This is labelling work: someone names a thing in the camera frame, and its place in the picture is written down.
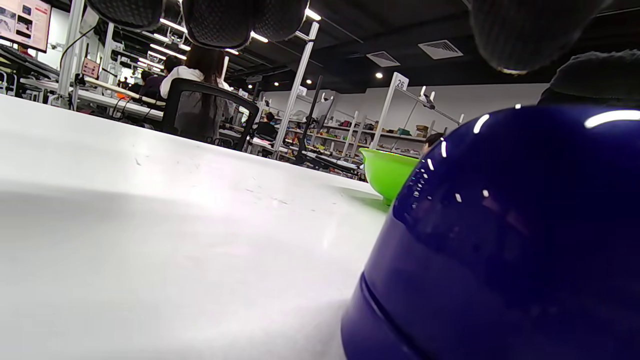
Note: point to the person's left hand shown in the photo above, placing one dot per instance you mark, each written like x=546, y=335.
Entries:
x=215, y=22

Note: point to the person's right hand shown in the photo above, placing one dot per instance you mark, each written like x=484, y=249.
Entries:
x=600, y=80

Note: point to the blue dice cup cover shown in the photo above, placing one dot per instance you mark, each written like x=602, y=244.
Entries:
x=525, y=240

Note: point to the green plastic bowl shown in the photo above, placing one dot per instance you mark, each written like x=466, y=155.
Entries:
x=387, y=172

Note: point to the black mesh office chair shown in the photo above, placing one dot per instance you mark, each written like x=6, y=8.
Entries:
x=210, y=115

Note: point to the long ceiling tube light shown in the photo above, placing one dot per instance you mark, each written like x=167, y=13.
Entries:
x=312, y=14

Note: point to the white background desk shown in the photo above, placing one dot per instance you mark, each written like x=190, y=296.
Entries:
x=100, y=95

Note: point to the square ceiling air vent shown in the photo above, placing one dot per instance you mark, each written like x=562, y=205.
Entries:
x=440, y=49
x=383, y=58

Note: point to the cluttered storage shelves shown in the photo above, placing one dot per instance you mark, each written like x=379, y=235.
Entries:
x=345, y=135

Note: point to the white tagged shelf post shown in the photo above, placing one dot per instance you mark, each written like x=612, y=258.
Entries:
x=297, y=85
x=387, y=112

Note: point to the wall mounted display screen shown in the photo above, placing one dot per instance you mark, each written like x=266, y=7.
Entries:
x=25, y=22

